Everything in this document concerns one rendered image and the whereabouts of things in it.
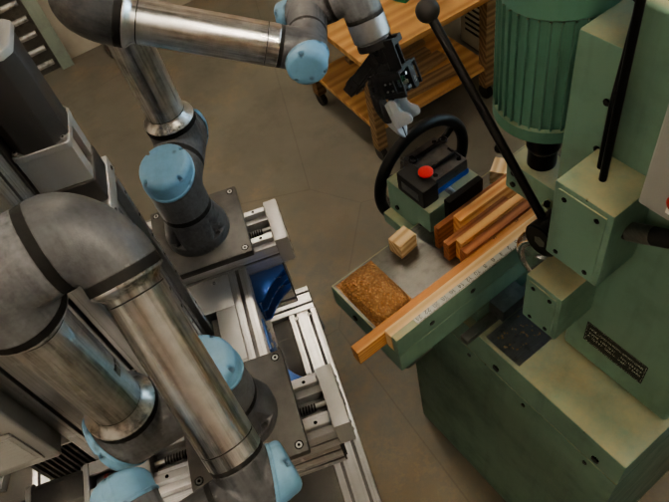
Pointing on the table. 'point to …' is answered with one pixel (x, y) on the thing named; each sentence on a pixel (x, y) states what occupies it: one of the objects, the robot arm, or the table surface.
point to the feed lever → (538, 235)
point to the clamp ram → (462, 194)
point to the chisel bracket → (542, 183)
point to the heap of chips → (373, 293)
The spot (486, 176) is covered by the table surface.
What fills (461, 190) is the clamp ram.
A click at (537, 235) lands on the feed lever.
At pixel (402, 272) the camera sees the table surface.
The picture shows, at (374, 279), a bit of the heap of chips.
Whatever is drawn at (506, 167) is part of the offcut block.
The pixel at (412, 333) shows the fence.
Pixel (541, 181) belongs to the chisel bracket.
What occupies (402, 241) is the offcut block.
